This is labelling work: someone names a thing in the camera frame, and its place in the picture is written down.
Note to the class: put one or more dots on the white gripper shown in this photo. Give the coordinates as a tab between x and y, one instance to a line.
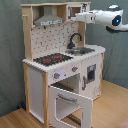
87	17

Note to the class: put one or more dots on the white toy microwave door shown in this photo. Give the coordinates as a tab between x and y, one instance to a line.
73	9

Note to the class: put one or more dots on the white oven door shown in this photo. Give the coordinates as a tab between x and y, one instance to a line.
62	103

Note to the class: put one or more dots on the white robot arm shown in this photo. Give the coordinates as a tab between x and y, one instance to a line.
111	18

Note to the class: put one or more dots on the wooden toy kitchen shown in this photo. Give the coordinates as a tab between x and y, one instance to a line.
46	40

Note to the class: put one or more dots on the black toy faucet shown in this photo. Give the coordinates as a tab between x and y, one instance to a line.
73	40

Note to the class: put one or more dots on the grey toy sink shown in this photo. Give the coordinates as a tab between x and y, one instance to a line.
79	51

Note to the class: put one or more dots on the grey range hood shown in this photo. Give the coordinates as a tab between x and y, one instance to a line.
48	18

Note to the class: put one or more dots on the right stove knob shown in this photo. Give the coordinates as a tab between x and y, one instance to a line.
74	68

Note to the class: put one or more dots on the stove knob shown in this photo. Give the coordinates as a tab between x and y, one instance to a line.
56	75
74	68

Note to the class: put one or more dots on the black toy stovetop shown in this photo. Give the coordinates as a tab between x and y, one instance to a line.
52	59

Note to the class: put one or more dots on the left stove knob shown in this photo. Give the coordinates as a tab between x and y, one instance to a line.
56	75

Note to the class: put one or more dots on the grey fridge door handle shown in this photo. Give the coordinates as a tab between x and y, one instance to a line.
84	83

